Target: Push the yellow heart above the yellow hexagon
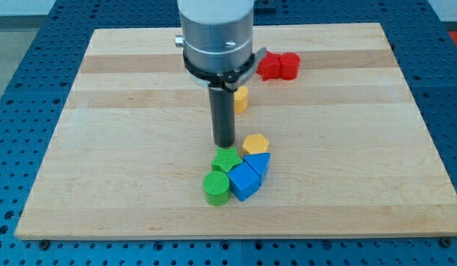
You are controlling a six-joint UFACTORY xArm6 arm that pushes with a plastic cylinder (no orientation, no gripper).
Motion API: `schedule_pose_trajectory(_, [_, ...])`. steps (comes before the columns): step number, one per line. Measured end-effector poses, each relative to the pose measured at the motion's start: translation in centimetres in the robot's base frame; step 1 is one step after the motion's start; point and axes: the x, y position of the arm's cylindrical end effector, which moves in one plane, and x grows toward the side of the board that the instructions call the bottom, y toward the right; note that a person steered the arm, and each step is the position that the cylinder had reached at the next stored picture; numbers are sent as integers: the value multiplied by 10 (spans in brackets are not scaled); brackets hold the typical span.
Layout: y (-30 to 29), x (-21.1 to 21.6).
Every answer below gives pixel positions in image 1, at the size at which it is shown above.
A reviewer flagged black clamp ring mount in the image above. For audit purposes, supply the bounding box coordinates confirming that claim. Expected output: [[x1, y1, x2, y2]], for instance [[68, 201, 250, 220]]
[[183, 47, 267, 92]]

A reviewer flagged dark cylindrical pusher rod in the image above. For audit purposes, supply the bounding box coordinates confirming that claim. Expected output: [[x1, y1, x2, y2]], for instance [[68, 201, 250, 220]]
[[209, 87, 235, 147]]

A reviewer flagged yellow heart block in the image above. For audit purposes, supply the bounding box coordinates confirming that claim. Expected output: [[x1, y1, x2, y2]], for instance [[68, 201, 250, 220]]
[[234, 86, 248, 114]]

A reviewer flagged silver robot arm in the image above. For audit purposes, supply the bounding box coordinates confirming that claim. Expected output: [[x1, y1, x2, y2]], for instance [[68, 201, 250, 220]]
[[175, 0, 266, 148]]

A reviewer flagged yellow hexagon block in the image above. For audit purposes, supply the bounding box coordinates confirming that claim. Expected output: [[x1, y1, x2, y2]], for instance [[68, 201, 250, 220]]
[[242, 134, 270, 154]]

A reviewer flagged red star block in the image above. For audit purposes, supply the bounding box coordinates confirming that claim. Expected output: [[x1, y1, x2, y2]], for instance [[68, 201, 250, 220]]
[[257, 51, 281, 81]]

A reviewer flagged green star block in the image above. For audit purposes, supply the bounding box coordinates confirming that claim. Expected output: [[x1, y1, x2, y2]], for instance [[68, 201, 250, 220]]
[[211, 147, 243, 174]]

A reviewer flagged red cylinder block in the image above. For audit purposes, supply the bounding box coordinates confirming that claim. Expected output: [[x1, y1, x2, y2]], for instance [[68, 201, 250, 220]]
[[280, 52, 301, 81]]

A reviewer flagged blue triangle block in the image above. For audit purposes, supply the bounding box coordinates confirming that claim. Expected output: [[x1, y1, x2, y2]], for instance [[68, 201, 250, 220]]
[[243, 152, 271, 185]]

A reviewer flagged blue cube block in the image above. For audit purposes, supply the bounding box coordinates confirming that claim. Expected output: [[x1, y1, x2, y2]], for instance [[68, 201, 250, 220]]
[[228, 163, 260, 202]]

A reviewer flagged green cylinder block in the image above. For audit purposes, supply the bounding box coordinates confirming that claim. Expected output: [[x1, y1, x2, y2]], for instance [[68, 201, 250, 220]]
[[203, 171, 230, 206]]

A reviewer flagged wooden board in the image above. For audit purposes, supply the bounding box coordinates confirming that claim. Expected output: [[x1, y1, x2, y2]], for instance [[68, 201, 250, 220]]
[[14, 22, 457, 241]]

